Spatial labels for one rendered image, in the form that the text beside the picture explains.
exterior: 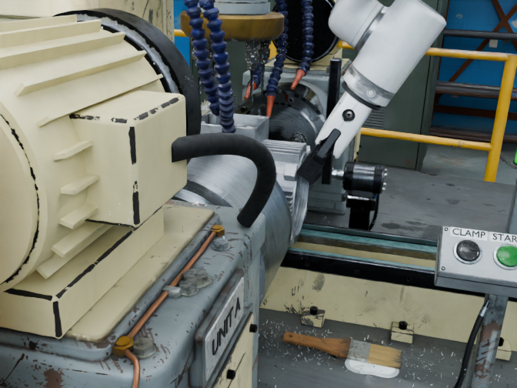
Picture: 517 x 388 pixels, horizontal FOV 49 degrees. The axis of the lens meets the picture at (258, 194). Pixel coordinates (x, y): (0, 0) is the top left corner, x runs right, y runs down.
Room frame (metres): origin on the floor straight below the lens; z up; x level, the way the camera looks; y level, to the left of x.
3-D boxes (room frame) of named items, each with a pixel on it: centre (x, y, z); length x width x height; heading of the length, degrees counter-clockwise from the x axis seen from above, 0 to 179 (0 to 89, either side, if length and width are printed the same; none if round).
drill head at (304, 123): (1.35, -0.07, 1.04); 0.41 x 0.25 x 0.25; 166
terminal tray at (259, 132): (1.04, 0.05, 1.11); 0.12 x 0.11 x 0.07; 76
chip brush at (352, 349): (0.82, -0.15, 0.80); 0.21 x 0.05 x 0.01; 74
